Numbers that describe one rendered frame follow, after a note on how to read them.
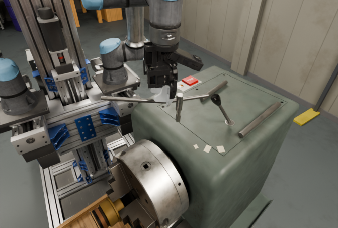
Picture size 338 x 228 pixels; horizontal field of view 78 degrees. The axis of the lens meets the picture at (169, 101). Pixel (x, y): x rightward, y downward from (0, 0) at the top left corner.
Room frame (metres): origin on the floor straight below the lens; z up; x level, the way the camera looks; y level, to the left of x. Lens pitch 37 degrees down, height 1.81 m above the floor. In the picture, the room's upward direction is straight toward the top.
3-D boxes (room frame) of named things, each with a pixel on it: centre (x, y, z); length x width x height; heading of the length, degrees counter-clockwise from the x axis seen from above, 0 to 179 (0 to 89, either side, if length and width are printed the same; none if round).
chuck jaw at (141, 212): (0.32, 0.09, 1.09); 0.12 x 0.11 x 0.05; 41
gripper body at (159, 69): (0.52, 0.02, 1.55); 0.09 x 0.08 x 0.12; 106
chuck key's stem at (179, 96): (0.54, -0.03, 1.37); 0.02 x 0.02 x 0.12
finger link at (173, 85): (0.50, -0.01, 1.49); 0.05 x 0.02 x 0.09; 16
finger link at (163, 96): (0.50, 0.02, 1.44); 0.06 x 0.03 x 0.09; 106
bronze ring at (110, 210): (0.35, 0.20, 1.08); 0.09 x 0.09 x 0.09; 41
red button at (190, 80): (0.91, -0.11, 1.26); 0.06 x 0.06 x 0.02; 41
